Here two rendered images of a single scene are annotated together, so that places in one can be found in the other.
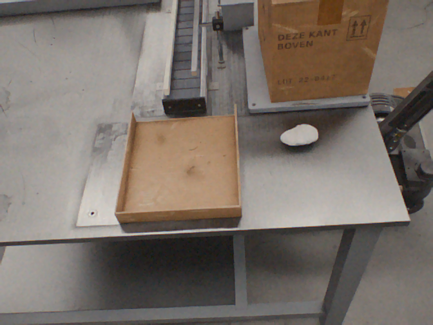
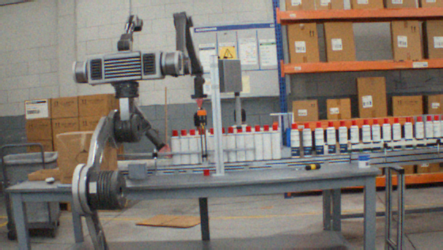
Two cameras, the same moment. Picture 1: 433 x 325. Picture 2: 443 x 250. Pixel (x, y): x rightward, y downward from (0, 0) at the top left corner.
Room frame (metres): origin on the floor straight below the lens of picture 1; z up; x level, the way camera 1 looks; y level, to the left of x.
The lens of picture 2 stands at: (1.47, -3.53, 1.27)
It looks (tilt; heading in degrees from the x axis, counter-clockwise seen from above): 3 degrees down; 87
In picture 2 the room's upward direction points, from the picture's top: 3 degrees counter-clockwise
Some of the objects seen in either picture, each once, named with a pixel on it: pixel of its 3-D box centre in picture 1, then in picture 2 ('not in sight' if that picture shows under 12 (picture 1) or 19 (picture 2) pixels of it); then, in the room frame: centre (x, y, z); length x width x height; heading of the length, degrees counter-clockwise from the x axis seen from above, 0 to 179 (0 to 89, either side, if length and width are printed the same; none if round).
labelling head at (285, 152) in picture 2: not in sight; (282, 135); (2.05, 0.04, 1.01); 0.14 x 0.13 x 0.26; 175
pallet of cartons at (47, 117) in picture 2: not in sight; (76, 152); (0.09, 3.75, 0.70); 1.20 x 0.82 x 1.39; 174
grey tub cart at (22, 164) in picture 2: not in sight; (31, 187); (-0.15, 2.22, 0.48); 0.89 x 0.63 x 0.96; 97
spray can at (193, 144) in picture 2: not in sight; (193, 146); (1.51, 0.00, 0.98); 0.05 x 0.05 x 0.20
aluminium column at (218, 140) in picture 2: not in sight; (217, 115); (1.65, -0.16, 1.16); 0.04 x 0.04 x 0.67; 85
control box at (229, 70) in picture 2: not in sight; (226, 76); (1.72, -0.10, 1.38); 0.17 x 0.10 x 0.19; 50
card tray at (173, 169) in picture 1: (181, 159); (55, 174); (0.63, 0.08, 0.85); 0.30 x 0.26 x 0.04; 175
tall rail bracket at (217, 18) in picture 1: (211, 38); not in sight; (0.99, -0.03, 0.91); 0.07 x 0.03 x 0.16; 85
